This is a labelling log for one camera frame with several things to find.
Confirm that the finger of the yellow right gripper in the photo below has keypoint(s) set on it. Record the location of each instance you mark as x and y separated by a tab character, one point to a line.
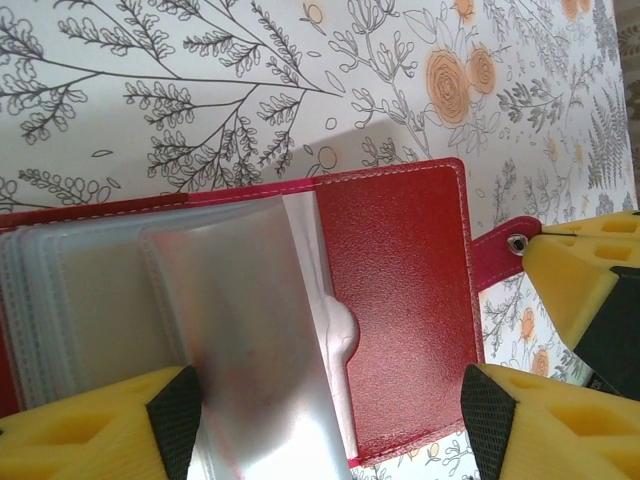
565	290
600	225

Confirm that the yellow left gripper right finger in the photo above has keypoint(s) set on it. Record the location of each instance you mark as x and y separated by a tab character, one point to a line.
560	435

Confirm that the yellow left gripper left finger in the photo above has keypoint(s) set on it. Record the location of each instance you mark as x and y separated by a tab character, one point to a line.
75	440

